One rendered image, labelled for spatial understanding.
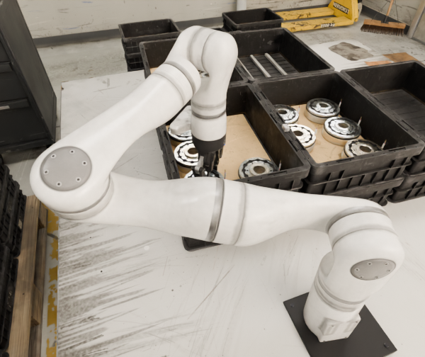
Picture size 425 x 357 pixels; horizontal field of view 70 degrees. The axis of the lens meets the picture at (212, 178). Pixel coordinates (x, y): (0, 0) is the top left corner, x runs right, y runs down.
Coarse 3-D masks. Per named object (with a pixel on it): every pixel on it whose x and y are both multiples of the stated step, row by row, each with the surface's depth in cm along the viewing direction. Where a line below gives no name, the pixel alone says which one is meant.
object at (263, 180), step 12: (240, 84) 92; (264, 108) 83; (276, 120) 79; (168, 144) 72; (288, 144) 73; (168, 156) 69; (300, 156) 69; (300, 168) 66; (240, 180) 64; (252, 180) 64; (264, 180) 64; (276, 180) 66; (288, 180) 67
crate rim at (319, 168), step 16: (272, 80) 94; (288, 80) 95; (368, 96) 87; (272, 112) 82; (384, 112) 82; (400, 128) 77; (416, 144) 72; (336, 160) 68; (352, 160) 68; (368, 160) 69; (384, 160) 71
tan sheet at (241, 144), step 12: (228, 120) 96; (240, 120) 96; (228, 132) 92; (240, 132) 92; (252, 132) 92; (228, 144) 88; (240, 144) 88; (252, 144) 88; (228, 156) 84; (240, 156) 84; (252, 156) 84; (264, 156) 84; (228, 168) 81
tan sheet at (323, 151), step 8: (304, 104) 103; (304, 112) 100; (304, 120) 96; (312, 128) 93; (320, 128) 93; (320, 136) 91; (360, 136) 91; (320, 144) 88; (328, 144) 88; (312, 152) 85; (320, 152) 85; (328, 152) 85; (336, 152) 85; (320, 160) 83; (328, 160) 83
